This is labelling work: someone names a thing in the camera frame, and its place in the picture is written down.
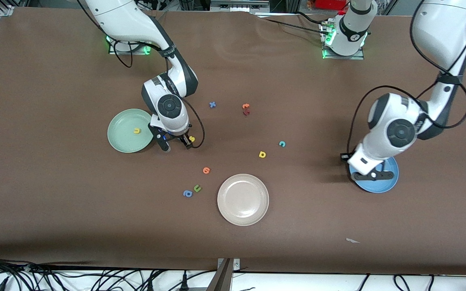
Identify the red box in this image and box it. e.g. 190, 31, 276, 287
315, 0, 347, 11

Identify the brown table cover sheet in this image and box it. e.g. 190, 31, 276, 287
0, 6, 466, 275

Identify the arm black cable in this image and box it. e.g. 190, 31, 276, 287
77, 0, 206, 149
347, 0, 466, 158

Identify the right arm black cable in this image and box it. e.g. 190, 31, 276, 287
77, 0, 206, 149

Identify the beige plate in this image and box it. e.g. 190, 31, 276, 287
217, 174, 269, 226

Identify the grey power strip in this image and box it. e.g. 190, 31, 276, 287
210, 0, 271, 13

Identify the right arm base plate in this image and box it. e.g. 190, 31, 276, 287
108, 36, 153, 55

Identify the thin black cable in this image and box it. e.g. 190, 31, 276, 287
253, 11, 330, 35

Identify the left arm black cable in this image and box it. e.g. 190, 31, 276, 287
347, 0, 466, 158

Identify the metal table edge bracket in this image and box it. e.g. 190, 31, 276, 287
216, 258, 241, 291

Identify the blue plate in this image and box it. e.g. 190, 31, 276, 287
349, 157, 399, 193

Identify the green plate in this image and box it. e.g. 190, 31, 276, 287
107, 108, 155, 154

